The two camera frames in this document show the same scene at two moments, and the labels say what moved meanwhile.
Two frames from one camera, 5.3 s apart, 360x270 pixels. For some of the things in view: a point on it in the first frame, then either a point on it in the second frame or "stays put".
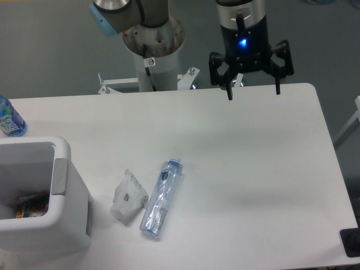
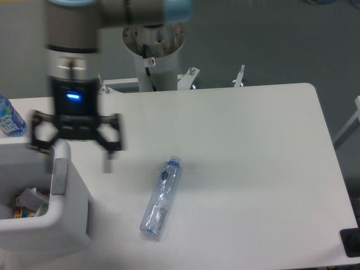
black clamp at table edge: x=350 y=239 stays put
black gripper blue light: x=247 y=50 → x=75 y=108
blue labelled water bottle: x=12 y=124 stays put
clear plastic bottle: x=159 y=202 stays put
